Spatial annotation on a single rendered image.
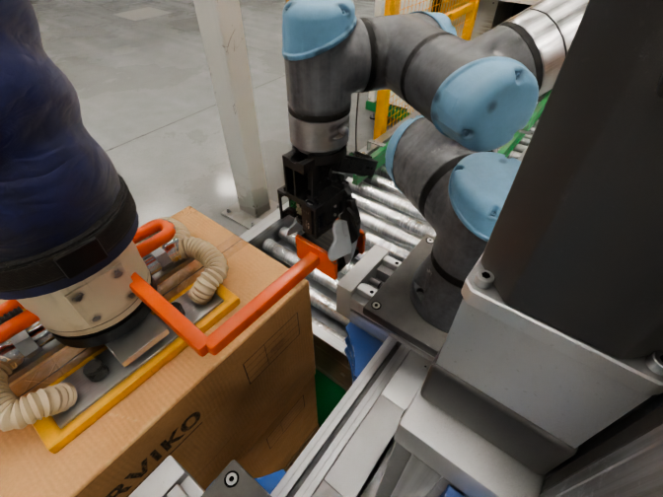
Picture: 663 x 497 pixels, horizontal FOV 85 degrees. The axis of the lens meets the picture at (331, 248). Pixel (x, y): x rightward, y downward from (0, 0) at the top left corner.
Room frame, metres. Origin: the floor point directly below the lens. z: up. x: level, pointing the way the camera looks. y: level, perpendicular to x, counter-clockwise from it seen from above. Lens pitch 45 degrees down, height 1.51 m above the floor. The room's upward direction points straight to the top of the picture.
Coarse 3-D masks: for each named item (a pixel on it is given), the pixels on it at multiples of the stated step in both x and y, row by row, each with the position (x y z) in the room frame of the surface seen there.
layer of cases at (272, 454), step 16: (304, 400) 0.44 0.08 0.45; (288, 416) 0.39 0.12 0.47; (304, 416) 0.43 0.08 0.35; (272, 432) 0.34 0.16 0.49; (288, 432) 0.38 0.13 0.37; (304, 432) 0.43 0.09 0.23; (256, 448) 0.30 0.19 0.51; (272, 448) 0.33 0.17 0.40; (288, 448) 0.37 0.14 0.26; (256, 464) 0.28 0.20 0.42; (272, 464) 0.32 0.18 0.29
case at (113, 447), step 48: (240, 240) 0.59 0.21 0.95; (240, 288) 0.45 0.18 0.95; (240, 336) 0.35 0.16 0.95; (288, 336) 0.42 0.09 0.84; (48, 384) 0.26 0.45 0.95; (144, 384) 0.26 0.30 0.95; (192, 384) 0.26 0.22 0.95; (240, 384) 0.31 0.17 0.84; (288, 384) 0.40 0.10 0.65; (0, 432) 0.19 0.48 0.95; (96, 432) 0.19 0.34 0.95; (144, 432) 0.19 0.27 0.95; (192, 432) 0.22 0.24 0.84; (240, 432) 0.28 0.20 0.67; (0, 480) 0.13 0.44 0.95; (48, 480) 0.13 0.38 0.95; (96, 480) 0.13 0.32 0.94
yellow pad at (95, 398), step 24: (192, 312) 0.38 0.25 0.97; (216, 312) 0.39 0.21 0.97; (168, 336) 0.33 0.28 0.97; (96, 360) 0.27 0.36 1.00; (144, 360) 0.29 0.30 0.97; (168, 360) 0.30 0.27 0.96; (72, 384) 0.25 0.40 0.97; (96, 384) 0.25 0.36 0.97; (120, 384) 0.25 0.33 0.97; (72, 408) 0.21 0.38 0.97; (96, 408) 0.21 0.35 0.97; (48, 432) 0.18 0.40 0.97; (72, 432) 0.18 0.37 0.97
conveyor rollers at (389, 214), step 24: (528, 144) 1.79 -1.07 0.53; (384, 168) 1.53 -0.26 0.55; (360, 192) 1.38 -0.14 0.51; (384, 192) 1.33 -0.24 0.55; (360, 216) 1.17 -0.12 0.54; (384, 216) 1.19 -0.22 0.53; (288, 240) 1.04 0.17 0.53; (384, 240) 1.02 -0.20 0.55; (408, 240) 1.03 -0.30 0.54; (312, 288) 0.78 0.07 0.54; (336, 312) 0.69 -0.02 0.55; (336, 336) 0.59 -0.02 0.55
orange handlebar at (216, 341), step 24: (168, 240) 0.46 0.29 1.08; (312, 264) 0.39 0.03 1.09; (144, 288) 0.34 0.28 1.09; (288, 288) 0.35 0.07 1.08; (0, 312) 0.30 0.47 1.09; (24, 312) 0.30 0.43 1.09; (168, 312) 0.30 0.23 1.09; (240, 312) 0.30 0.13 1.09; (264, 312) 0.31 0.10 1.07; (0, 336) 0.26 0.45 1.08; (192, 336) 0.26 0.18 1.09; (216, 336) 0.26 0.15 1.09
